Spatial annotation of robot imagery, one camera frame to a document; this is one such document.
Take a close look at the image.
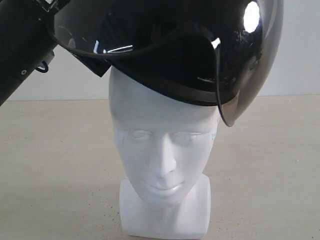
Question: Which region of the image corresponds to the black helmet with tinted visor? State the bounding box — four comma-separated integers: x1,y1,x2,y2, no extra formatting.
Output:
47,0,285,127

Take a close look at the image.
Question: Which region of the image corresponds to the white mannequin head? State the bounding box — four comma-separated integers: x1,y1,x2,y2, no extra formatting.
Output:
109,68,220,222

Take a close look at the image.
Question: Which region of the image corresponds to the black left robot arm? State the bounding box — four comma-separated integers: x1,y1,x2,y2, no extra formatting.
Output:
0,0,69,104

